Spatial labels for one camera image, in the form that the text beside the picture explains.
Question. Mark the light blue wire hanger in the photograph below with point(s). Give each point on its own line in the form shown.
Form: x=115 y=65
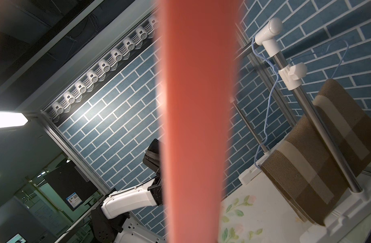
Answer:
x=275 y=71

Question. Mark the pink plastic hanger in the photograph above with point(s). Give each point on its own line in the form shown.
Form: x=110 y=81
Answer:
x=197 y=73

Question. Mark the beige brown plaid scarf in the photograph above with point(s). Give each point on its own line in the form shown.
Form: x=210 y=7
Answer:
x=302 y=168

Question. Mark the floral table mat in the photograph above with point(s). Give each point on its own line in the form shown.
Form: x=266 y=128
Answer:
x=256 y=212

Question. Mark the ceiling light panel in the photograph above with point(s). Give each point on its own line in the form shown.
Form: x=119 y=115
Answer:
x=12 y=119

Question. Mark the steel clothes rack white joints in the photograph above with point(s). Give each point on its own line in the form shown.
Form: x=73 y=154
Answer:
x=310 y=121

